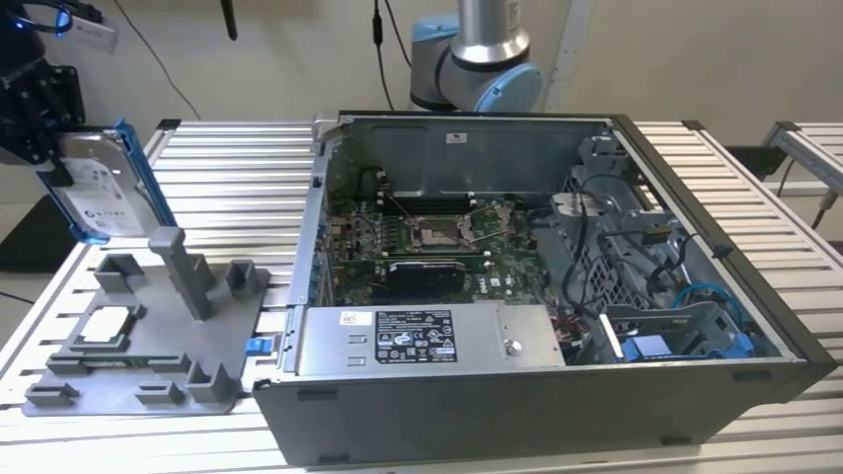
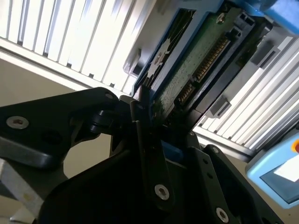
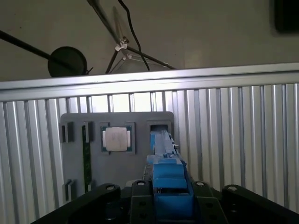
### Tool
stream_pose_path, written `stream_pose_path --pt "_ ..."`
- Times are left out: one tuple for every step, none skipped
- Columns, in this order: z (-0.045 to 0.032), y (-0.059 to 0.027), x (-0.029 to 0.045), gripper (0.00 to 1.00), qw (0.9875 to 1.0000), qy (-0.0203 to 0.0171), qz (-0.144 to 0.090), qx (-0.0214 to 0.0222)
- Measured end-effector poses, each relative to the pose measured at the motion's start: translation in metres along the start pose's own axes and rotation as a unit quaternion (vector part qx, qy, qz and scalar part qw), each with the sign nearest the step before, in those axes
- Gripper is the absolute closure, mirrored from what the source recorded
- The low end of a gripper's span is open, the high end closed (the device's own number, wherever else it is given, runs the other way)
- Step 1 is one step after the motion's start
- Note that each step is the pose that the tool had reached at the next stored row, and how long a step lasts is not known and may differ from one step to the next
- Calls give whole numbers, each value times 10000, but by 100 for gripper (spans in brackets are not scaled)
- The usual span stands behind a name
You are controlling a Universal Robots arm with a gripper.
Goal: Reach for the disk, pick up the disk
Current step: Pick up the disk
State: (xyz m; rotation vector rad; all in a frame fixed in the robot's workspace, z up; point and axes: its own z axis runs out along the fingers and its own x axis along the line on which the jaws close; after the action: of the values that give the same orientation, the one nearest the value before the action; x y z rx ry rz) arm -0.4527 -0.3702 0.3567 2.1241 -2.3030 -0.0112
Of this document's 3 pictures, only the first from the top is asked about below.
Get black wire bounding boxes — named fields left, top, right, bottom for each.
left=648, top=231, right=720, bottom=297

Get black graphics card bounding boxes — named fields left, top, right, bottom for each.
left=380, top=260, right=467, bottom=300

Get CPU socket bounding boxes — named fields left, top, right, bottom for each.
left=408, top=215, right=475, bottom=248

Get hard disk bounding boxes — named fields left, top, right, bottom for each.
left=36, top=117, right=176, bottom=246

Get black box under table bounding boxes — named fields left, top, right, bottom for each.
left=723, top=145, right=789, bottom=183

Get black cable with plug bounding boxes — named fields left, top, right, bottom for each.
left=812, top=190, right=835, bottom=231

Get grey parts rack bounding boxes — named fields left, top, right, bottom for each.
left=21, top=226, right=272, bottom=419

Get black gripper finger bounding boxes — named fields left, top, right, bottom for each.
left=38, top=65, right=86, bottom=187

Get green RAM stick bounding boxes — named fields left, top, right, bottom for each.
left=77, top=355, right=180, bottom=370

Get metal slat side table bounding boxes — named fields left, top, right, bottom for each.
left=763, top=120, right=843, bottom=185

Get metal socket cover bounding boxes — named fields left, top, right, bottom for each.
left=471, top=202, right=516, bottom=234

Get grey metal disk bay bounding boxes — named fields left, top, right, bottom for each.
left=601, top=299, right=753, bottom=365

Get black RAM slot bank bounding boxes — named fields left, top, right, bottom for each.
left=386, top=194, right=476, bottom=214

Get thin wire locking lever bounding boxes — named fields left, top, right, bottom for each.
left=380, top=190, right=415, bottom=219

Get green motherboard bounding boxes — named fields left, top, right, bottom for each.
left=321, top=197, right=561, bottom=307

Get black antenna rod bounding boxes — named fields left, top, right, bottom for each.
left=220, top=0, right=240, bottom=41

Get silver power supply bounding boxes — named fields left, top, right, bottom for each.
left=292, top=304, right=568, bottom=374

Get white labelled wrist camera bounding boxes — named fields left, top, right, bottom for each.
left=61, top=7, right=121, bottom=54

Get thin black wall cable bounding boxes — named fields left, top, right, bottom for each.
left=114, top=0, right=202, bottom=120

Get black open PC case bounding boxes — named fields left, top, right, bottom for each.
left=252, top=109, right=837, bottom=468

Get silver CPU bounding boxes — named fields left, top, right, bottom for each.
left=74, top=306, right=144, bottom=345

